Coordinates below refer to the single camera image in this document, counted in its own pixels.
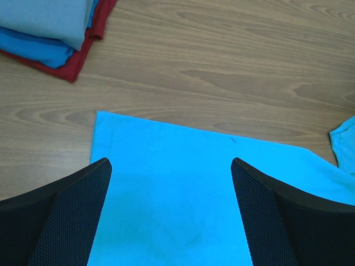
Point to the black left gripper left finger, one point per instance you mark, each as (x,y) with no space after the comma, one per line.
(56,223)

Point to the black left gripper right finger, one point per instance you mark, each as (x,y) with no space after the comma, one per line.
(287,226)

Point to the bright cyan t-shirt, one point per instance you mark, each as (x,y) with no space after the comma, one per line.
(171,200)

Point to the folded red t-shirt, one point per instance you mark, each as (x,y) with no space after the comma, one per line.
(71,69)

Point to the folded blue t-shirt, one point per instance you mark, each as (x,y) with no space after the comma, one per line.
(50,52)

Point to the folded grey-blue t-shirt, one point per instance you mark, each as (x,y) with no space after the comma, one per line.
(63,20)

